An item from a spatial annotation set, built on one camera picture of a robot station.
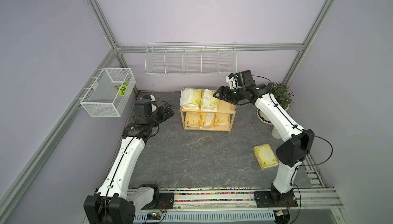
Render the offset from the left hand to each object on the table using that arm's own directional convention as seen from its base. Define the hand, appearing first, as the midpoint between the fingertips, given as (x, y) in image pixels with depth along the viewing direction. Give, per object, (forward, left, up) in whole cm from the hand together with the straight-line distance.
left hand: (170, 110), depth 76 cm
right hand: (+7, -25, +1) cm, 26 cm away
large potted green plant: (+11, -64, -4) cm, 65 cm away
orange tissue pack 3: (+5, -29, -20) cm, 36 cm away
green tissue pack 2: (+6, -20, -2) cm, 21 cm away
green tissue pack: (+8, -10, -1) cm, 13 cm away
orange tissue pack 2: (+7, -20, -22) cm, 30 cm away
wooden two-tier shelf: (+4, -28, -6) cm, 29 cm away
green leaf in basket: (+14, +26, +3) cm, 30 cm away
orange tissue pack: (+8, -11, -20) cm, 24 cm away
